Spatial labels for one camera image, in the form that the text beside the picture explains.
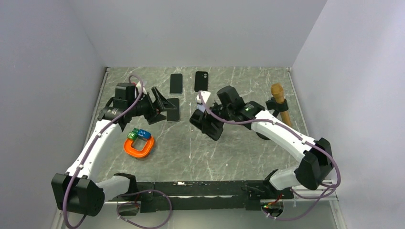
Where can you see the aluminium frame rail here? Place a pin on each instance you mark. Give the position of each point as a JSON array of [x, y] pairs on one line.
[[323, 193]]

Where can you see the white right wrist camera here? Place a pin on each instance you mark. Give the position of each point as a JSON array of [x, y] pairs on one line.
[[206, 97]]

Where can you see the blue toy brick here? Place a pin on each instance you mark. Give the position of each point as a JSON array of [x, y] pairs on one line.
[[143, 134]]

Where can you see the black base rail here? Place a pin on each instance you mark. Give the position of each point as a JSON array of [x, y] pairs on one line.
[[204, 195]]

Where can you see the lavender phone case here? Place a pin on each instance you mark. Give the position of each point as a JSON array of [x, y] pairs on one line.
[[201, 107]]

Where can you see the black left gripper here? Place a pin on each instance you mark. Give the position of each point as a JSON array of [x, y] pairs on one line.
[[154, 109]]

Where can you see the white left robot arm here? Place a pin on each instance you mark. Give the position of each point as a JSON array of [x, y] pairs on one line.
[[75, 190]]

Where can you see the blue phone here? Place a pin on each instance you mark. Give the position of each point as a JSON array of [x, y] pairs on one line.
[[176, 83]]

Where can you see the green toy brick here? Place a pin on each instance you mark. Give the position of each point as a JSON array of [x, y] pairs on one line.
[[133, 135]]

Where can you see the black microphone stand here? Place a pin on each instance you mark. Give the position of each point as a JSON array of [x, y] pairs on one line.
[[272, 104]]

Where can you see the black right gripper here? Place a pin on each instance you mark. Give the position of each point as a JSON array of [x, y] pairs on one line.
[[205, 120]]

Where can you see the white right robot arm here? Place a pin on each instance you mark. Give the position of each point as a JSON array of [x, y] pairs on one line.
[[314, 156]]

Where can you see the black phone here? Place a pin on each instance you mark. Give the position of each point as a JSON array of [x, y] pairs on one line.
[[173, 115]]

